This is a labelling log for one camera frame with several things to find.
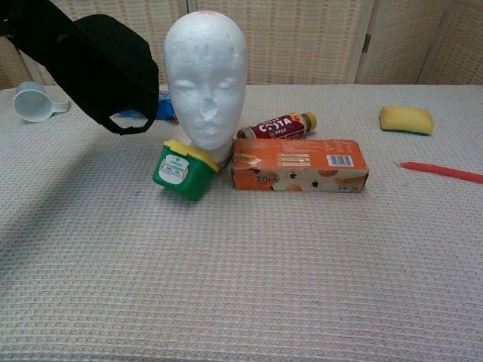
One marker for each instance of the black baseball cap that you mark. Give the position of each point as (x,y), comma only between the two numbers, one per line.
(105,68)

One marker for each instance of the white woven tablecloth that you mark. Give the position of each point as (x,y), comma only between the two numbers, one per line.
(241,264)

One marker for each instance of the green tub with yellow lid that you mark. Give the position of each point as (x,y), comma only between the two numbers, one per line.
(181,173)

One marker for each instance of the white foam mannequin head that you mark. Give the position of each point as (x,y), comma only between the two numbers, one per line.
(205,83)

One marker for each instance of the light blue plastic cup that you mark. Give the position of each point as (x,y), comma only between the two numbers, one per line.
(34,103)

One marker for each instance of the red pen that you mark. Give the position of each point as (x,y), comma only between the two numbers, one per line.
(441,171)

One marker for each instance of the yellow sponge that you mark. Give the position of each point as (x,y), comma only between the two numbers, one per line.
(405,120)

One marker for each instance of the Costa coffee bottle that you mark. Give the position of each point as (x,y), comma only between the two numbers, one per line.
(279,128)

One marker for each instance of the orange biscuit box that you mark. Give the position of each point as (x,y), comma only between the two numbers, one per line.
(298,167)

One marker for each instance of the blue snack bag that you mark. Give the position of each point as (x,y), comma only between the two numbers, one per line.
(167,107)

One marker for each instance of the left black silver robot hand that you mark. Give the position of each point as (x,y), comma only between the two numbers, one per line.
(7,30)

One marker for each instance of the woven folding screen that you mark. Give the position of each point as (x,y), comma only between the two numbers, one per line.
(302,41)

